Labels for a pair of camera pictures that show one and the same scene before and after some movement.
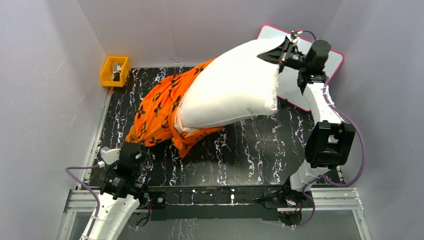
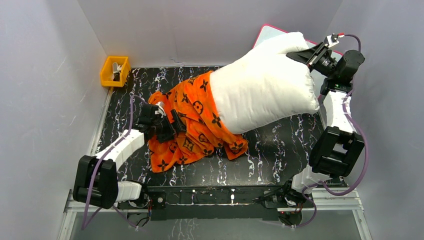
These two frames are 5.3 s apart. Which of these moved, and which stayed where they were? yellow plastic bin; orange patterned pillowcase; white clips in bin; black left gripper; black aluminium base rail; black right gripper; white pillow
Moved: orange patterned pillowcase; black left gripper; black right gripper; white pillow
Stayed: yellow plastic bin; black aluminium base rail; white clips in bin
